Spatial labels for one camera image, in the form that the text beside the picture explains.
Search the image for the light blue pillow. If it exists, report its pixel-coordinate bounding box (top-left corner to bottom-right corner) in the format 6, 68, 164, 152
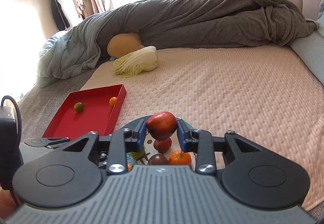
290, 0, 324, 88

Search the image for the grey blanket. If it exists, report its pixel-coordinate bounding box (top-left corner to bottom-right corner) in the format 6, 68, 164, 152
36, 0, 320, 88

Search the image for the bear print plate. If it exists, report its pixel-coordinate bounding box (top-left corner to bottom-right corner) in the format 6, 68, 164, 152
118, 116, 197, 166

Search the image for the red cardboard tray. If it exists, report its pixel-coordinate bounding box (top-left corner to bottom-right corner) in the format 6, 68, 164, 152
42, 84, 127, 139

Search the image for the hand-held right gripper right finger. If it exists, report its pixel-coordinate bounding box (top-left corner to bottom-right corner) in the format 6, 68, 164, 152
177, 120, 263, 174

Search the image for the dark hanging jacket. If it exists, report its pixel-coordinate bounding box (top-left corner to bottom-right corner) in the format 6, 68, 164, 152
50, 0, 71, 31

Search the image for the purple passion fruit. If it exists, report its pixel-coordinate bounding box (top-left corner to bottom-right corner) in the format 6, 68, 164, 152
153, 138, 173, 154

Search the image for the red passion fruit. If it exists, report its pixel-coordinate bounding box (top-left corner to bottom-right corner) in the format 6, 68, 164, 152
146, 111, 178, 142

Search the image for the black cable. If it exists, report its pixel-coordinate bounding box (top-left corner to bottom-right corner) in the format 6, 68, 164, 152
1, 96, 23, 143

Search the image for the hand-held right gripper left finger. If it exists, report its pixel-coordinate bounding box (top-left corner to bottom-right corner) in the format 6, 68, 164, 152
61, 120, 148, 174

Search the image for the napa cabbage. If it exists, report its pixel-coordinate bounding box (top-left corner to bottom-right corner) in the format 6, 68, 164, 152
113, 46, 158, 78

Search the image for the dark brown tomato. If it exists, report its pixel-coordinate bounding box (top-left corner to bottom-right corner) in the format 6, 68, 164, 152
147, 154, 169, 165

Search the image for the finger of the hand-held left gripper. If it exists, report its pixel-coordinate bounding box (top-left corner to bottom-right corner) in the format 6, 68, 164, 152
98, 152, 109, 168
47, 137, 71, 148

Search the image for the yellow plush toy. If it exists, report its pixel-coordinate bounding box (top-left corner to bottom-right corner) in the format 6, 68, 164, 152
107, 32, 145, 61

